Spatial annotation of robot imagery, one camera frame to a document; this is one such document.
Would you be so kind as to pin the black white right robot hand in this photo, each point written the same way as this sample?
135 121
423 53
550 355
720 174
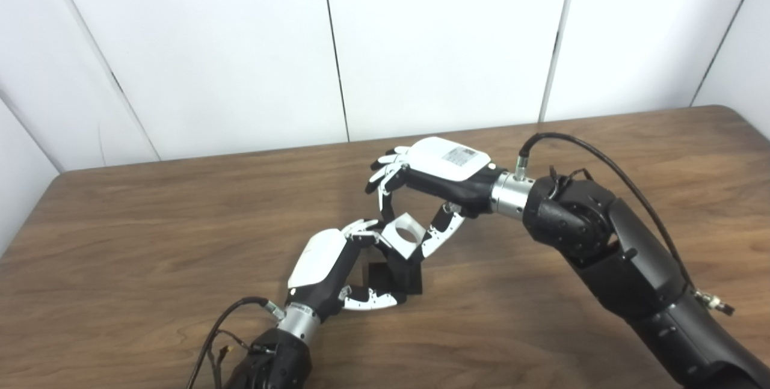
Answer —
448 169

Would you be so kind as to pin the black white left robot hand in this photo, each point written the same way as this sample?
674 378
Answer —
319 263

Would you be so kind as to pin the black peg with square base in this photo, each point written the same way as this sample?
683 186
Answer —
406 275

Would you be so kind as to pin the white square piece with hole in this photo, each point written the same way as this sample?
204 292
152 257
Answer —
392 234

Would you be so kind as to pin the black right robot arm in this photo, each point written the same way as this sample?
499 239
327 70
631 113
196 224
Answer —
619 257

